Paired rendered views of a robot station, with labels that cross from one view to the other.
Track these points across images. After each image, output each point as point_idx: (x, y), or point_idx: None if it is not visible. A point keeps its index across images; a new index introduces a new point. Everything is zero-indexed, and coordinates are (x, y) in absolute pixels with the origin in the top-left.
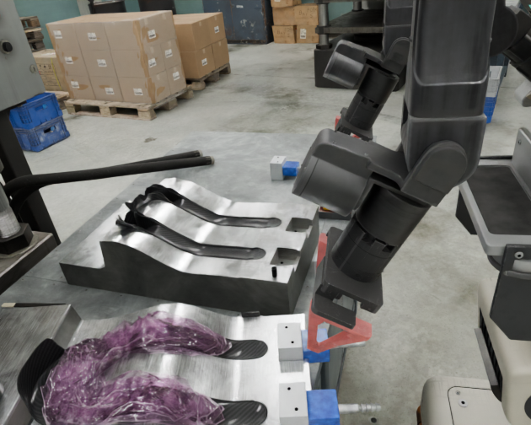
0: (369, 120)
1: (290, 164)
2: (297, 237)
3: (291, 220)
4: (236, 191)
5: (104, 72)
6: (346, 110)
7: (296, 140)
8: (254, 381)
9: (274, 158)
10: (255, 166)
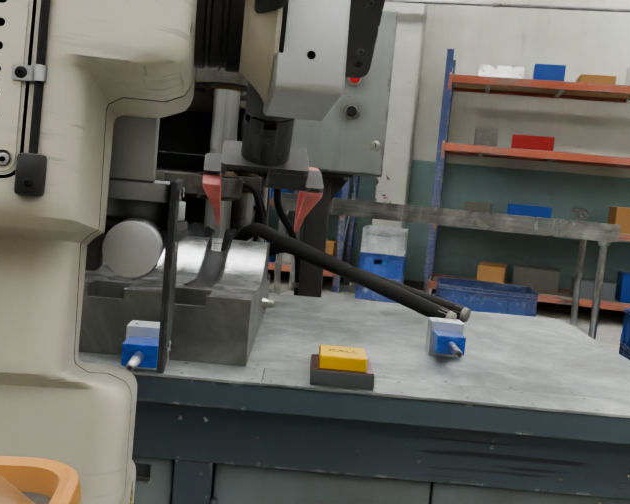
0: (245, 141)
1: (450, 333)
2: (157, 289)
3: (208, 293)
4: (368, 335)
5: None
6: (298, 149)
7: (609, 366)
8: None
9: (446, 319)
10: (465, 344)
